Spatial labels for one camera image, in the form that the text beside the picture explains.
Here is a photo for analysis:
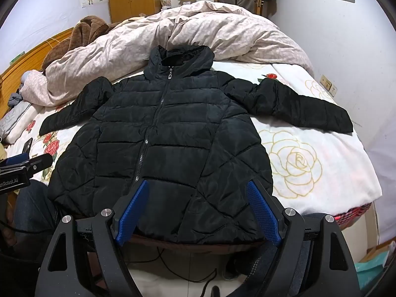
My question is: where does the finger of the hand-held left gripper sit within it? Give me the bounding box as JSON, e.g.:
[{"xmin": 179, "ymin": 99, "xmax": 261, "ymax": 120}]
[{"xmin": 28, "ymin": 153, "xmax": 54, "ymax": 174}]

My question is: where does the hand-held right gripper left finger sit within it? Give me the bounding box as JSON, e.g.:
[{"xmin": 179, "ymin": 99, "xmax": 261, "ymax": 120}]
[{"xmin": 35, "ymin": 179, "xmax": 150, "ymax": 297}]

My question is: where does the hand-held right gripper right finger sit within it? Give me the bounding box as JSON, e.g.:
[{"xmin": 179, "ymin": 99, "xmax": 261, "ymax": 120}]
[{"xmin": 246, "ymin": 179, "xmax": 361, "ymax": 297}]

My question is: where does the black puffer jacket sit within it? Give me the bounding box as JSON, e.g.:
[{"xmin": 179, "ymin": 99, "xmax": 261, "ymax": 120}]
[{"xmin": 39, "ymin": 45, "xmax": 354, "ymax": 246}]

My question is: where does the person's jeans leg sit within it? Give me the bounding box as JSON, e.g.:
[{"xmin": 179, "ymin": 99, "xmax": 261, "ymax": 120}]
[{"xmin": 6, "ymin": 179, "xmax": 61, "ymax": 248}]

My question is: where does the grey pillow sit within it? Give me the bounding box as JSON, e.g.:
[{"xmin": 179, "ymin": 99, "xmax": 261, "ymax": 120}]
[{"xmin": 0, "ymin": 100, "xmax": 33, "ymax": 138}]

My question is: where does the white rose-print bed blanket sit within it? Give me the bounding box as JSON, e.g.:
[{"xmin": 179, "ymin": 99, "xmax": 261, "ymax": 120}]
[{"xmin": 0, "ymin": 60, "xmax": 382, "ymax": 211}]

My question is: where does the red plaid sheet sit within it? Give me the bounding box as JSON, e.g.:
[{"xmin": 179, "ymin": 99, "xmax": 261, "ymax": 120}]
[{"xmin": 336, "ymin": 202, "xmax": 373, "ymax": 228}]

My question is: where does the wooden headboard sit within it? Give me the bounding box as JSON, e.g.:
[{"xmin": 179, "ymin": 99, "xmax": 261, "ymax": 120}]
[{"xmin": 0, "ymin": 26, "xmax": 75, "ymax": 121}]

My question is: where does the cardboard box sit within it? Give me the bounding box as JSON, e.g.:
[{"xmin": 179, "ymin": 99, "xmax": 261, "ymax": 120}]
[{"xmin": 360, "ymin": 243, "xmax": 390, "ymax": 263}]

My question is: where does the brown plush robe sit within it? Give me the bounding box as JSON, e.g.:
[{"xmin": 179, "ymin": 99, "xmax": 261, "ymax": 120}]
[{"xmin": 42, "ymin": 15, "xmax": 123, "ymax": 70}]

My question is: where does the pink leaf-print duvet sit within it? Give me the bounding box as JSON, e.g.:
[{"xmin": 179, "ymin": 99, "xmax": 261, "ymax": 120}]
[{"xmin": 19, "ymin": 0, "xmax": 314, "ymax": 107}]

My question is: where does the black floor cable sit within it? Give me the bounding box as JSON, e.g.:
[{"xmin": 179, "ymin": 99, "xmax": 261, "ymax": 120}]
[{"xmin": 155, "ymin": 246, "xmax": 219, "ymax": 297}]

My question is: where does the wall socket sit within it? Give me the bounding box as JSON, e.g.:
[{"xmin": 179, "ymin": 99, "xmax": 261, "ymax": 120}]
[{"xmin": 320, "ymin": 74, "xmax": 338, "ymax": 97}]

